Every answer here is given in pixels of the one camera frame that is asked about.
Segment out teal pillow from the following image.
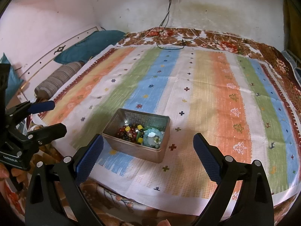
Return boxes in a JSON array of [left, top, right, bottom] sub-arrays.
[[54, 30, 127, 64], [0, 53, 25, 105]]

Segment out black cable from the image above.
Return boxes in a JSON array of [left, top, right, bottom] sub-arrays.
[[156, 0, 200, 50]]

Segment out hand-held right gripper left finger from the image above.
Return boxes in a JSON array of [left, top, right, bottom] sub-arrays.
[[25, 134, 105, 226]]

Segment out dark red bead bracelet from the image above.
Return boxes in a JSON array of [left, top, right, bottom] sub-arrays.
[[115, 122, 138, 143]]

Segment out yellow cloth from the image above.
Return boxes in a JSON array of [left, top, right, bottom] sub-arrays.
[[283, 0, 301, 52]]

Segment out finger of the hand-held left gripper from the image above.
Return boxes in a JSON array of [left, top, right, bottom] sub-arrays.
[[16, 122, 68, 146], [5, 100, 55, 120]]

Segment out light blue bead bracelet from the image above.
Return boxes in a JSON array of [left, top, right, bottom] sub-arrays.
[[141, 127, 164, 149]]

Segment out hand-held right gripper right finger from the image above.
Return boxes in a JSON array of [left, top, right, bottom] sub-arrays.
[[193, 133, 275, 226]]

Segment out yellow and dark bead bracelet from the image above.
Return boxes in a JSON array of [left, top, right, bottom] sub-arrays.
[[124, 124, 146, 146]]

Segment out pastel striped bedsheet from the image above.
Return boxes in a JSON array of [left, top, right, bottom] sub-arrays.
[[38, 45, 301, 199]]

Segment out white bed headboard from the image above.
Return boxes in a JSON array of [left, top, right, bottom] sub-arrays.
[[13, 26, 105, 85]]

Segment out metal tin box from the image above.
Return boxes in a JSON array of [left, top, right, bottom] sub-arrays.
[[102, 108, 171, 163]]

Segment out person's left hand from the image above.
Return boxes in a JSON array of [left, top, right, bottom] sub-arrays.
[[0, 163, 11, 182]]

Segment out striped bolster pillow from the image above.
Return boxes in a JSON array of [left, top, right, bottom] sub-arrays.
[[34, 61, 85, 99]]

